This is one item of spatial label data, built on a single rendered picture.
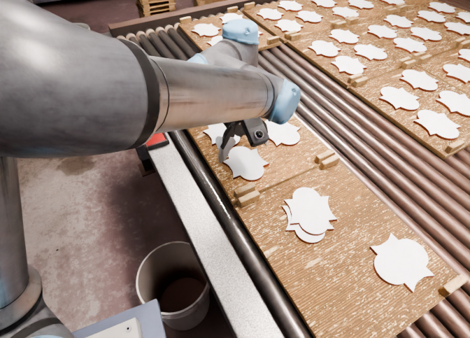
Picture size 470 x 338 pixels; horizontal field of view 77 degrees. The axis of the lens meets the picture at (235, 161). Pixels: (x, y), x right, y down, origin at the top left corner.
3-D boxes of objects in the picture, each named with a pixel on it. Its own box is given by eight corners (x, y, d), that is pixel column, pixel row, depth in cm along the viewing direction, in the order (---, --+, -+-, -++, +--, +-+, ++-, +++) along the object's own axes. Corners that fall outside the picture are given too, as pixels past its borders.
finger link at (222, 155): (213, 152, 84) (229, 126, 80) (222, 165, 80) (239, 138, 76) (204, 150, 82) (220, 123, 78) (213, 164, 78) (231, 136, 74)
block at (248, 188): (236, 200, 77) (236, 194, 75) (233, 195, 78) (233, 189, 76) (255, 192, 79) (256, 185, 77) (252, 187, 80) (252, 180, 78)
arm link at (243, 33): (210, 26, 58) (236, 13, 63) (215, 77, 66) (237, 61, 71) (243, 36, 55) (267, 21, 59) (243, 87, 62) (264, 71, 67)
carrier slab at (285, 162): (232, 206, 78) (232, 202, 77) (178, 117, 102) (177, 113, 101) (335, 160, 89) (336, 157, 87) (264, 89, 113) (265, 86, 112)
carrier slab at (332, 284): (338, 378, 53) (341, 377, 52) (233, 208, 77) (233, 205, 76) (461, 285, 64) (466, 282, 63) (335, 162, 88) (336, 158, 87)
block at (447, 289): (444, 298, 61) (451, 294, 59) (436, 290, 62) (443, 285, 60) (462, 285, 63) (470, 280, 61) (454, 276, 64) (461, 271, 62)
